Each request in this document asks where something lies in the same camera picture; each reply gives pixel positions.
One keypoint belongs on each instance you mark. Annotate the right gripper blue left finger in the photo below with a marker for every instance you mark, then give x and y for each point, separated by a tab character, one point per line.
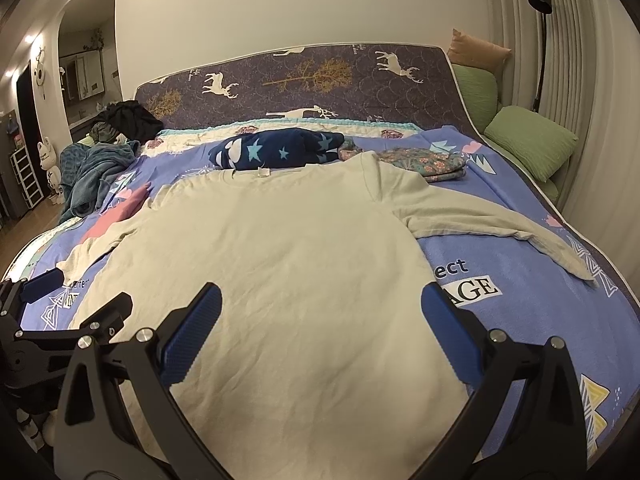
94	438

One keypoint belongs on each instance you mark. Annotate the black clothes pile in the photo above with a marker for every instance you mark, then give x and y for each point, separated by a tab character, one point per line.
132	120

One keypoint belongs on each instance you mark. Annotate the green pillow far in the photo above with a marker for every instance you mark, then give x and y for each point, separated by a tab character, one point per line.
480	94

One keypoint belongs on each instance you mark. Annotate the navy star pattern garment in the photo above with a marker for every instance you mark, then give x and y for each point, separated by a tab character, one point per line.
276	149

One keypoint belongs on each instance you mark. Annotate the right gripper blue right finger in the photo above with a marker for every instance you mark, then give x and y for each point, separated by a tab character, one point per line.
546	438

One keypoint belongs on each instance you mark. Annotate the white cat figurine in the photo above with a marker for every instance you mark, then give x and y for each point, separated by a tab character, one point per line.
49	164

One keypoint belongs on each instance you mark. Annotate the green pillow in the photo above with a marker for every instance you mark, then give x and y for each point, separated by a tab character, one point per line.
542	146
480	94

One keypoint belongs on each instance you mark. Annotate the floral folded garment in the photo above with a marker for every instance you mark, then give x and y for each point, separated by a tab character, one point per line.
432	167

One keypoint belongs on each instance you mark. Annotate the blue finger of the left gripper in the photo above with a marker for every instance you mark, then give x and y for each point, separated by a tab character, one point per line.
41	285
106	322

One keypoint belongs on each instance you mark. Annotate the black floor lamp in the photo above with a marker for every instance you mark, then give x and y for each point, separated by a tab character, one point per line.
544	8

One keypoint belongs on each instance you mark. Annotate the white ladder shelf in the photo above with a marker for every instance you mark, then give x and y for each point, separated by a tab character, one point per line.
26	177

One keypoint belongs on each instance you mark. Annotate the teal crumpled blanket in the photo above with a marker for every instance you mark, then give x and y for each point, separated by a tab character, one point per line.
88	172

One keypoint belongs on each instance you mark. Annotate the beige long sleeve shirt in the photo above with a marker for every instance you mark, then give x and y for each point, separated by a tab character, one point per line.
321	365

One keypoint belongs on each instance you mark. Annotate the dark deer pattern mattress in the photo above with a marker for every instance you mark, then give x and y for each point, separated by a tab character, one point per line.
400	83

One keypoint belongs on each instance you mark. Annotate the tan orange pillow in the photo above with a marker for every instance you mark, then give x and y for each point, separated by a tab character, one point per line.
474	52

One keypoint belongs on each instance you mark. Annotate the green pillow near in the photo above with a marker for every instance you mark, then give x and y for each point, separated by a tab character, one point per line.
542	146

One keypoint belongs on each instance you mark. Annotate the blue printed bed sheet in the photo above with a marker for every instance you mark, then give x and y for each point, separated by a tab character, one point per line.
505	282

